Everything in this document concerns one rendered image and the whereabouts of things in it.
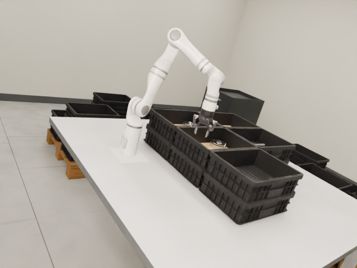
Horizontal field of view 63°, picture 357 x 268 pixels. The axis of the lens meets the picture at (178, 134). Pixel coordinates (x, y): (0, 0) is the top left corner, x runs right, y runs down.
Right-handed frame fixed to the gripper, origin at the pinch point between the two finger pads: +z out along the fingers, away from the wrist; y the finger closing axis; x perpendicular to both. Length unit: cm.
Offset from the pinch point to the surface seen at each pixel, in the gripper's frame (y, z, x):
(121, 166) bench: -33.1, 23.1, -25.1
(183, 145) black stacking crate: -6.8, 7.5, -7.8
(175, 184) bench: -3.2, 23.3, -23.5
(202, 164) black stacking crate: 6.8, 9.6, -19.3
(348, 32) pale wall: 134, -105, 333
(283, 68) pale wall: 72, -33, 383
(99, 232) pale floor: -49, 93, 2
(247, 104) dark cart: 26, 11, 192
